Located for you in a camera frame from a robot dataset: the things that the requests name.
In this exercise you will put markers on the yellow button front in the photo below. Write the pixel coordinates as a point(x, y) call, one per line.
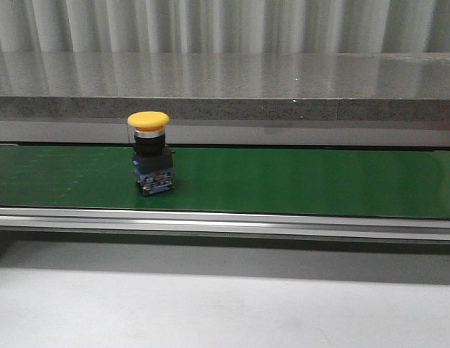
point(152, 158)

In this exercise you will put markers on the aluminium conveyor frame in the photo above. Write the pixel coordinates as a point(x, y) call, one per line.
point(218, 224)

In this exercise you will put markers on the grey granite counter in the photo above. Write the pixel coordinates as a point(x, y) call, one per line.
point(398, 100)

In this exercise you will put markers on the green conveyor belt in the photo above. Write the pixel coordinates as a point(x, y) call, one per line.
point(405, 184)

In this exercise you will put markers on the white curtain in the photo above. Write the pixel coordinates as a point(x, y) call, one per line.
point(226, 26)

